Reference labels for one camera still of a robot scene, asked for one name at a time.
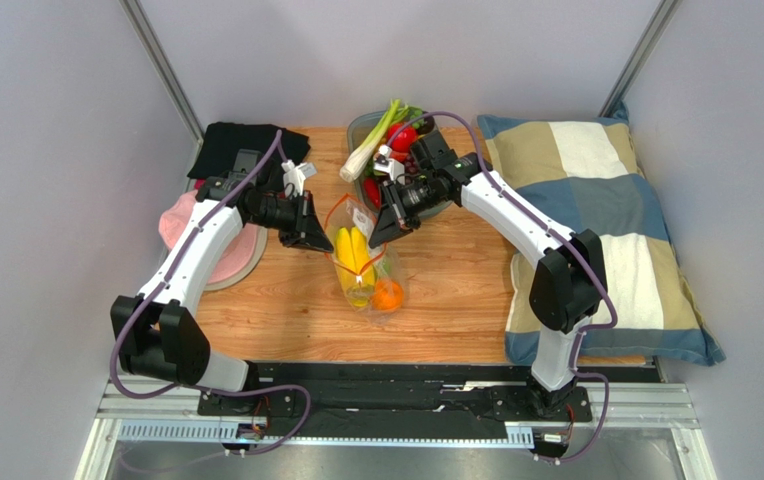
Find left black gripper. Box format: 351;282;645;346
248;191;334;254

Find yellow bananas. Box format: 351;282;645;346
335;227;376;309

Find clear orange zip top bag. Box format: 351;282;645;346
324;194;407;325

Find orange fruit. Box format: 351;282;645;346
370;278;405;312

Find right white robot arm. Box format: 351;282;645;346
368;132;607;418

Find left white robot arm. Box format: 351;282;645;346
110;147;334;397

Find grey food tray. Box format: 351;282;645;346
347;111;452;220

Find red chili pepper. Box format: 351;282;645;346
362;177;382;211

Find green white leek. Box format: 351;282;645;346
339;98;408;182

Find pink hat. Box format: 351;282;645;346
158;191;267;291

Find red apple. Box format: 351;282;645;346
386;123;418;153

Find black folded cloth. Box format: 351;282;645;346
187;122;311;180

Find plaid pillow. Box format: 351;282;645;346
477;106;726;366

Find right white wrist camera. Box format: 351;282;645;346
372;144;405;184

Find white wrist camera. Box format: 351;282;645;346
372;144;405;184
281;160;317;199

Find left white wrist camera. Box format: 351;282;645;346
281;160;317;199

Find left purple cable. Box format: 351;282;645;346
108;129;311;457

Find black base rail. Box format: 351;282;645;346
195;359;663;449

